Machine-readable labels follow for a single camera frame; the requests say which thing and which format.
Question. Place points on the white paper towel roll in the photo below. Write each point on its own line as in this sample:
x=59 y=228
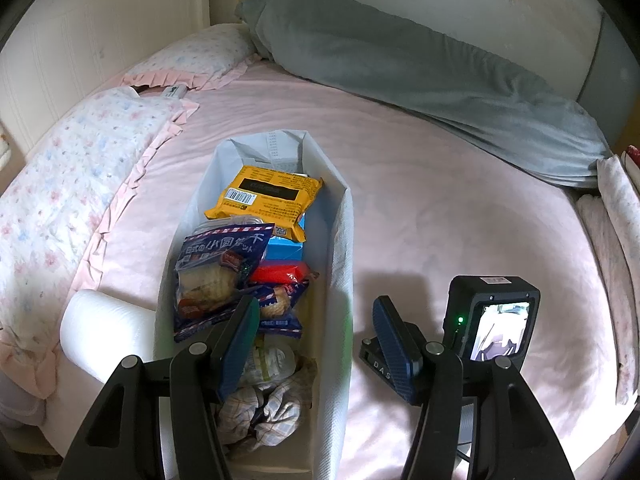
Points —
x=100 y=330

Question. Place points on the blue carton box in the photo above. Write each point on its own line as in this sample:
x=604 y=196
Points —
x=285 y=250

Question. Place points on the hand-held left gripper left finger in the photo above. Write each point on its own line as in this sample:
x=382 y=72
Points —
x=240 y=345

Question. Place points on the yellow snack packet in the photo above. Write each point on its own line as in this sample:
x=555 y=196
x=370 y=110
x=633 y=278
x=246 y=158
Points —
x=265 y=192

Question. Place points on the floral pillow with pink ruffle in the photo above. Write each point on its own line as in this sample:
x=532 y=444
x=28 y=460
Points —
x=65 y=185
x=200 y=55

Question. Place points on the red snack packet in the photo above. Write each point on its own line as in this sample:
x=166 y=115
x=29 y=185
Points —
x=280 y=273

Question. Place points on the small red object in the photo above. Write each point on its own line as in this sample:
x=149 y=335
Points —
x=634 y=152

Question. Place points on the pale pink folded quilt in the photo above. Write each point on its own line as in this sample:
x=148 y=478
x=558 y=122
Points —
x=597 y=260

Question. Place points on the white floral quilt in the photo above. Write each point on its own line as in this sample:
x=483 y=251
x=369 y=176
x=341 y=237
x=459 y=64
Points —
x=622 y=210

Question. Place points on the clear wrapped bun packet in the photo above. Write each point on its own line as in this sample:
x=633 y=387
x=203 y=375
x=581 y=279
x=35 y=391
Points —
x=270 y=365

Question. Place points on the grey-green blanket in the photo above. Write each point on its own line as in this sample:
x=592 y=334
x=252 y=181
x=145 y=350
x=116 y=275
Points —
x=425 y=80

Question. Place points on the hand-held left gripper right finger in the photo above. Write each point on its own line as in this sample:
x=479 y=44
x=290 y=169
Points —
x=395 y=360

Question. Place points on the small blue biscuit packet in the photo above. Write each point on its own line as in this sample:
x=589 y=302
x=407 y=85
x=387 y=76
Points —
x=282 y=305

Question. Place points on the white fabric storage box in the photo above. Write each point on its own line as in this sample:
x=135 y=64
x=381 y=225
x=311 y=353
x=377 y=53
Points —
x=340 y=270

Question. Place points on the large blue biscuit packet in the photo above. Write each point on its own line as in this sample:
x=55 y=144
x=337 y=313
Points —
x=215 y=275

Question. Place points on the plaid cloth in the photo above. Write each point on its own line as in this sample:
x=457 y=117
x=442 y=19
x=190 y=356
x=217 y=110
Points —
x=270 y=410

